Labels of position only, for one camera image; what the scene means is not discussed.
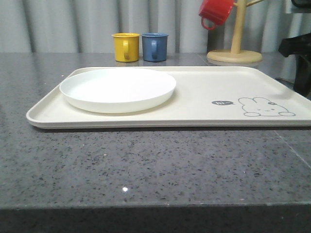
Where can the white round plate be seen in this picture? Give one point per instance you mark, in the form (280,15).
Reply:
(118,90)

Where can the blue mug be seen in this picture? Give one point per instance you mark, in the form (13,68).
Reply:
(154,46)

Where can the wooden mug tree stand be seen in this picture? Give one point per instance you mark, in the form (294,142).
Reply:
(236,54)

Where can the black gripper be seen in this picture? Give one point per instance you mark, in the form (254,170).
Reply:
(300,46)

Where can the cream rabbit serving tray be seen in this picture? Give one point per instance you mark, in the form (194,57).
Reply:
(204,97)

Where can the yellow mug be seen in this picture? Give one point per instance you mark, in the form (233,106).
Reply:
(126,47)

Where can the red mug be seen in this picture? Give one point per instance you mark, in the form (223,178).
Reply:
(216,11)

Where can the grey curtain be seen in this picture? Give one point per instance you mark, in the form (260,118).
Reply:
(87,25)

